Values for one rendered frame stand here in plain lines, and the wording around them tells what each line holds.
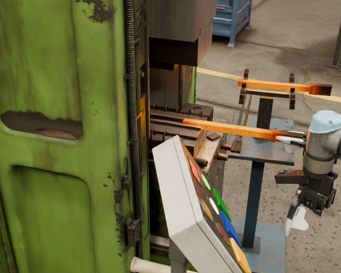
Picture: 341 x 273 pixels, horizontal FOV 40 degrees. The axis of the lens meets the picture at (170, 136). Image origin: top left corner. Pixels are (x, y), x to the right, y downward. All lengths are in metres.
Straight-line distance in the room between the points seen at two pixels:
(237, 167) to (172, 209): 2.27
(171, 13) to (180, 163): 0.47
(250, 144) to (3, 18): 1.24
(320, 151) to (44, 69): 0.77
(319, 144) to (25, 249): 1.08
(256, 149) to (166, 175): 1.06
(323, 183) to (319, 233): 1.59
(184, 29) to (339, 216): 1.90
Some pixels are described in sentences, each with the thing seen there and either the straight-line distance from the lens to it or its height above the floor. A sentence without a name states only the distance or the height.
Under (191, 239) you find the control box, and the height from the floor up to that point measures 1.15.
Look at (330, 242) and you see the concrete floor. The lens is 2.80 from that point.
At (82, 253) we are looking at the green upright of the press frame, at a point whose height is 0.63.
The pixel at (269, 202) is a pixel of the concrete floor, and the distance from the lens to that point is 2.98.
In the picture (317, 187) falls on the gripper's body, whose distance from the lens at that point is 1.28.
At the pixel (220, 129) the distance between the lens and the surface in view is 1.66.
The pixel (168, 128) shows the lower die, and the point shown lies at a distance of 1.67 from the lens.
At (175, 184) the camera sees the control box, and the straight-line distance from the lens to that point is 1.06.
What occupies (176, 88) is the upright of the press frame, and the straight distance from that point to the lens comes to 1.91.
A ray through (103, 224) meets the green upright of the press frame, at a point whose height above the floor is 0.84.
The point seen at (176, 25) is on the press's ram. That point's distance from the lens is 1.38.
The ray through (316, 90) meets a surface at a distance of 2.13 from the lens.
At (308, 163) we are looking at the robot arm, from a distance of 1.23.
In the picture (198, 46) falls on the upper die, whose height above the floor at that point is 1.33.
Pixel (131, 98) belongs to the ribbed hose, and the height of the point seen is 1.25.
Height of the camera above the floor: 1.82
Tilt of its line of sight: 31 degrees down
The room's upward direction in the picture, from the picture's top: 1 degrees clockwise
